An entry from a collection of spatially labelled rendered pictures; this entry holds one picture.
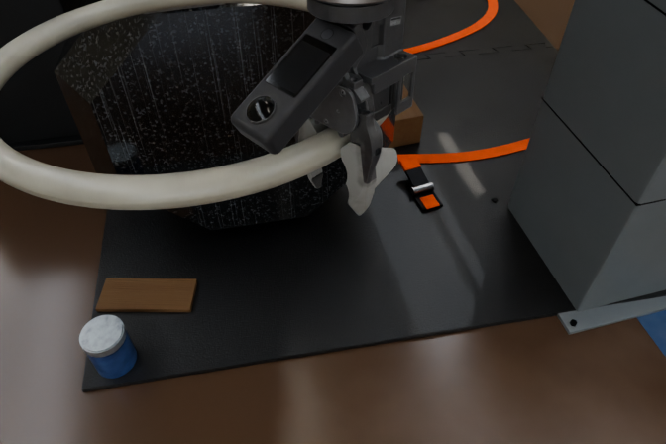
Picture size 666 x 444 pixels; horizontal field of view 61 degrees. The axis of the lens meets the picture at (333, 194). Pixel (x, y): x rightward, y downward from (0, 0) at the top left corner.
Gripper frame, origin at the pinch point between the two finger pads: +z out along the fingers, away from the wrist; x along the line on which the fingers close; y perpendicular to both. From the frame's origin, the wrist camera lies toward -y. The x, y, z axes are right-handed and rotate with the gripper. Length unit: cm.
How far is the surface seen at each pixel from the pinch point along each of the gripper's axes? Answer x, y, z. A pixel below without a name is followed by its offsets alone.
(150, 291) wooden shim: 74, 5, 81
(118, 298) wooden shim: 78, -2, 81
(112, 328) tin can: 62, -10, 71
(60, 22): 44.3, -5.5, -6.7
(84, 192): 9.4, -19.9, -6.5
